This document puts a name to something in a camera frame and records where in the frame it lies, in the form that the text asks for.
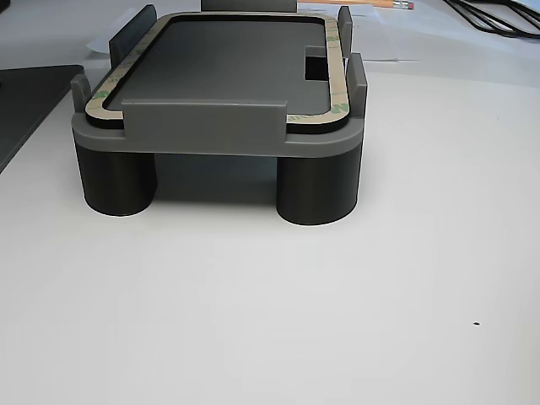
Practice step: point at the tan rectangular adhesive frame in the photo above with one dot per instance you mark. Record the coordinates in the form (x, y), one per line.
(337, 84)

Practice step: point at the gray holder with black legs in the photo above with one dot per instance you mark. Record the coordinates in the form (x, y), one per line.
(202, 122)

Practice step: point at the white paper sheet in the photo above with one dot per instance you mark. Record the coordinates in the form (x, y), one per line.
(101, 40)

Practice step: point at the yellow pencil with eraser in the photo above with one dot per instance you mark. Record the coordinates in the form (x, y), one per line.
(398, 4)

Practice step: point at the dark gray flat mat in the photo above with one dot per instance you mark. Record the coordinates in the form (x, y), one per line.
(29, 109)

